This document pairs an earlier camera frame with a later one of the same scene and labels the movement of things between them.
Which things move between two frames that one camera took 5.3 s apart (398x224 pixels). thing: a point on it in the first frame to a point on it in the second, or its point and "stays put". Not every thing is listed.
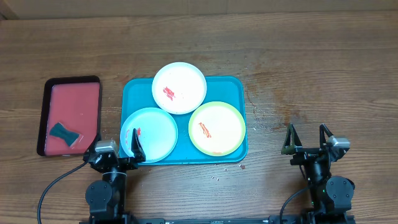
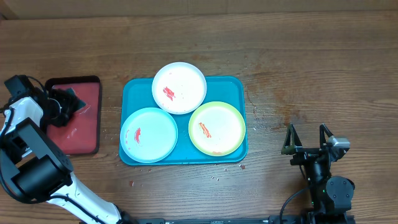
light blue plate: [157, 132] stays put
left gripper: [130, 163] to [63, 117]
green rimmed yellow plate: [216, 129] stays put
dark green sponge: [59, 130] to [78, 103]
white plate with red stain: [179, 88] stays put
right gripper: [293, 145] stays put
